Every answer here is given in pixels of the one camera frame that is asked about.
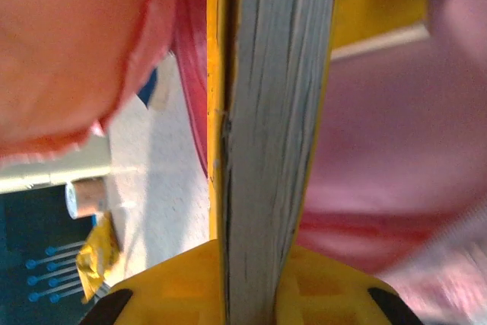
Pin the pink backpack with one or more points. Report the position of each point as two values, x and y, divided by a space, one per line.
380 142

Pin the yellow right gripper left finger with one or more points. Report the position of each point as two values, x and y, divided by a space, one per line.
182 290

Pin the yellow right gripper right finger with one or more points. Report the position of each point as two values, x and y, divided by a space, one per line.
323 294

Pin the white-lidded brown cup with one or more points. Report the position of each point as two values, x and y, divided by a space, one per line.
89 197

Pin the crumpled yellow wrapper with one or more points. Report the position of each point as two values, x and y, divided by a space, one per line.
97 260

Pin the thick yellow cartoon book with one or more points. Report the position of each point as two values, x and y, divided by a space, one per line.
274 112

